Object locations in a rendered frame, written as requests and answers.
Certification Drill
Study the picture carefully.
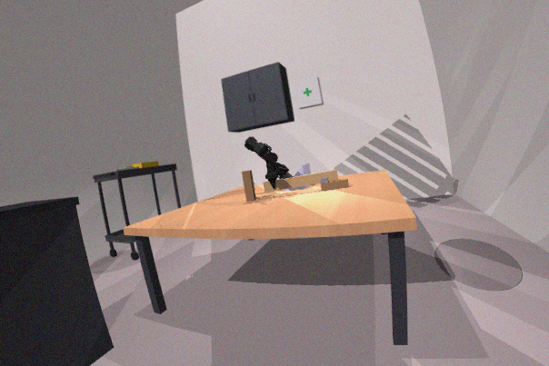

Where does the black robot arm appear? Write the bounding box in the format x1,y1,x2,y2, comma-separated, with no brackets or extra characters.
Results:
245,136,293,179

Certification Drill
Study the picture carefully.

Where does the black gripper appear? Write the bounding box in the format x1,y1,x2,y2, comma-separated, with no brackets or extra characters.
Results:
265,162,280,189

